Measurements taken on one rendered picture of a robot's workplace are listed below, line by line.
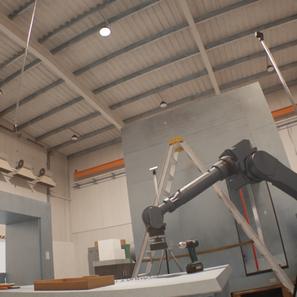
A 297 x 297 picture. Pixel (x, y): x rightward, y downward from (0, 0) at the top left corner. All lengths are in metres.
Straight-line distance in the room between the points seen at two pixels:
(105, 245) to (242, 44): 8.97
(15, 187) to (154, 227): 11.62
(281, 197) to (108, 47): 8.08
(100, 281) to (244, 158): 1.60
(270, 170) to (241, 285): 1.98
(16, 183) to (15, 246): 10.18
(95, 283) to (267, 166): 1.67
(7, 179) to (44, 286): 11.54
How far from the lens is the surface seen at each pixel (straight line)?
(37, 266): 3.10
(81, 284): 1.58
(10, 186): 13.15
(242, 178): 2.51
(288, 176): 2.50
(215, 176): 2.34
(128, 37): 9.88
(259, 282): 3.91
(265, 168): 2.39
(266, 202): 7.42
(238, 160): 2.43
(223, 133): 4.24
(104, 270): 7.71
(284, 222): 3.89
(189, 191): 2.21
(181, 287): 1.22
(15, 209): 2.87
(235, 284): 3.93
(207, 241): 3.94
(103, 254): 7.79
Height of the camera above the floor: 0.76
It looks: 24 degrees up
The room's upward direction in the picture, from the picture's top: 8 degrees counter-clockwise
